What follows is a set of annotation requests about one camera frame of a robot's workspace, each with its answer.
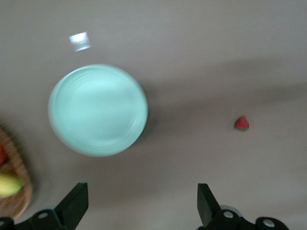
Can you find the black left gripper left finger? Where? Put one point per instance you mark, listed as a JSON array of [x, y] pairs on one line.
[[64, 210]]

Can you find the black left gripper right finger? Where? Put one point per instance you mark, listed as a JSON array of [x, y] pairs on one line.
[[208, 210]]

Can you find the red strawberry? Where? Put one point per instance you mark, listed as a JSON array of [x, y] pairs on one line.
[[241, 123]]

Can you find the pale green round plate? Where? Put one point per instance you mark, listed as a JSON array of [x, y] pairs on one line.
[[96, 110]]

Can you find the brown wicker basket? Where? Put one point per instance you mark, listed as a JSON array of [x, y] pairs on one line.
[[22, 167]]

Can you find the yellow banana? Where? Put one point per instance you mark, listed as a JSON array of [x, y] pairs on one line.
[[9, 185]]

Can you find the red apple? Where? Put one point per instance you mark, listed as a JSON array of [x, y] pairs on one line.
[[2, 155]]

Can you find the brown table cover sheet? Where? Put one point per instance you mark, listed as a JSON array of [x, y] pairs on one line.
[[192, 60]]

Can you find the small clear tape patch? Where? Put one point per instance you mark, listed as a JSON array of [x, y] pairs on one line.
[[79, 42]]

